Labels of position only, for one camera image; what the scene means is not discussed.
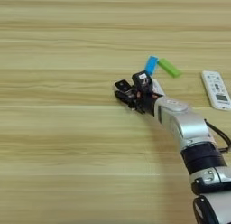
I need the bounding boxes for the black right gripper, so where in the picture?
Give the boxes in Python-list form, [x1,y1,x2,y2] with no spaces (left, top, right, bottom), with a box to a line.
[114,82,158,116]

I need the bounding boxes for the white remote control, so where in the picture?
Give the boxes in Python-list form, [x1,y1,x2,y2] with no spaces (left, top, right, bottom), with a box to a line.
[200,70,231,111]

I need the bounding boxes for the blue rectangular block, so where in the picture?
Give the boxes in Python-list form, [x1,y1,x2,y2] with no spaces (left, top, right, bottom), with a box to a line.
[143,55,160,77]

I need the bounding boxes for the green rectangular block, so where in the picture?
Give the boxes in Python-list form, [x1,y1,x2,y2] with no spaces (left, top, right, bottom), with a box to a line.
[157,58,183,79]

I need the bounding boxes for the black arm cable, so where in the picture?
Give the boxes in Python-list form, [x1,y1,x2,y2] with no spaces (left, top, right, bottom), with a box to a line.
[204,118,231,154]

